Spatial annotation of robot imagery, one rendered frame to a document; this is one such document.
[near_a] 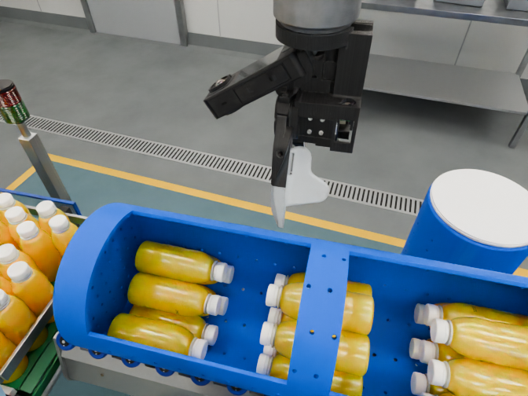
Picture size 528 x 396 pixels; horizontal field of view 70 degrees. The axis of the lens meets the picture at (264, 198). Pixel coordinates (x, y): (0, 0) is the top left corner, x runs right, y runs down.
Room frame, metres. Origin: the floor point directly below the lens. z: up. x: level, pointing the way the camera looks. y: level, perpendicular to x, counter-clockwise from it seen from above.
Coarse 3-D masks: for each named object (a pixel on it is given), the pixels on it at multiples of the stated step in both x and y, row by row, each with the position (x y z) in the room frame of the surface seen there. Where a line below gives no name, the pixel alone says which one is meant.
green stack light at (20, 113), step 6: (0, 108) 0.86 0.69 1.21; (6, 108) 0.86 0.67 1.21; (12, 108) 0.86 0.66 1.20; (18, 108) 0.87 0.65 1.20; (24, 108) 0.89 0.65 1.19; (6, 114) 0.86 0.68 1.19; (12, 114) 0.86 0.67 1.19; (18, 114) 0.87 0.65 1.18; (24, 114) 0.88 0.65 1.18; (6, 120) 0.86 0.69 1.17; (12, 120) 0.85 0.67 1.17; (18, 120) 0.86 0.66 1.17; (24, 120) 0.87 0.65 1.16
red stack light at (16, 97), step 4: (12, 88) 0.88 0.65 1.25; (16, 88) 0.91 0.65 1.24; (4, 92) 0.86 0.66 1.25; (8, 92) 0.87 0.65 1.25; (12, 92) 0.88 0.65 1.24; (16, 92) 0.89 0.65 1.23; (0, 96) 0.86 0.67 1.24; (4, 96) 0.86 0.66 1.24; (8, 96) 0.86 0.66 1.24; (12, 96) 0.87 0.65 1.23; (16, 96) 0.88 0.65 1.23; (20, 96) 0.90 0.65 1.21; (0, 100) 0.85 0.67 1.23; (4, 100) 0.86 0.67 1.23; (8, 100) 0.86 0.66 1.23; (12, 100) 0.87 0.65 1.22; (16, 100) 0.88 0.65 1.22; (20, 100) 0.89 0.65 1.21; (0, 104) 0.85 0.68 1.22; (4, 104) 0.86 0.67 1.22; (8, 104) 0.86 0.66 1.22; (12, 104) 0.86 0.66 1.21
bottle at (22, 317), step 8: (8, 296) 0.39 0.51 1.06; (8, 304) 0.38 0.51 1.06; (16, 304) 0.38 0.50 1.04; (24, 304) 0.40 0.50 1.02; (0, 312) 0.36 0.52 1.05; (8, 312) 0.37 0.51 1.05; (16, 312) 0.37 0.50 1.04; (24, 312) 0.38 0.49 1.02; (32, 312) 0.40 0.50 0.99; (0, 320) 0.35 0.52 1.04; (8, 320) 0.36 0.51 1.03; (16, 320) 0.36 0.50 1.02; (24, 320) 0.37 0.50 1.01; (32, 320) 0.38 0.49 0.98; (0, 328) 0.35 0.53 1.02; (8, 328) 0.35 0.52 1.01; (16, 328) 0.35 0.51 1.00; (24, 328) 0.36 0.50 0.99; (8, 336) 0.35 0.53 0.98; (16, 336) 0.35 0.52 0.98; (40, 336) 0.37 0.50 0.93; (16, 344) 0.35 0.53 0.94; (40, 344) 0.36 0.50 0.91
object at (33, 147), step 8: (32, 136) 0.88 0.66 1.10; (24, 144) 0.87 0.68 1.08; (32, 144) 0.87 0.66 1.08; (40, 144) 0.89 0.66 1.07; (32, 152) 0.87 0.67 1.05; (40, 152) 0.88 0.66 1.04; (32, 160) 0.87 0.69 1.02; (40, 160) 0.87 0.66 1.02; (48, 160) 0.89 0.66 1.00; (40, 168) 0.87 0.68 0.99; (48, 168) 0.88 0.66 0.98; (40, 176) 0.87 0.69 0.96; (48, 176) 0.86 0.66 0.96; (56, 176) 0.89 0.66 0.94; (48, 184) 0.87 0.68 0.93; (56, 184) 0.88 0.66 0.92; (56, 192) 0.86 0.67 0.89; (64, 192) 0.89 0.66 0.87
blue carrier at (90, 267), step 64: (64, 256) 0.37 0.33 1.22; (128, 256) 0.50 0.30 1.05; (256, 256) 0.49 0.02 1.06; (320, 256) 0.37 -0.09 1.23; (384, 256) 0.38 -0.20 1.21; (64, 320) 0.30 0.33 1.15; (256, 320) 0.39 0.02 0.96; (320, 320) 0.26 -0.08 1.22; (384, 320) 0.38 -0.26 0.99; (256, 384) 0.21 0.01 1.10; (320, 384) 0.20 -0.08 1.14; (384, 384) 0.26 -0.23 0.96
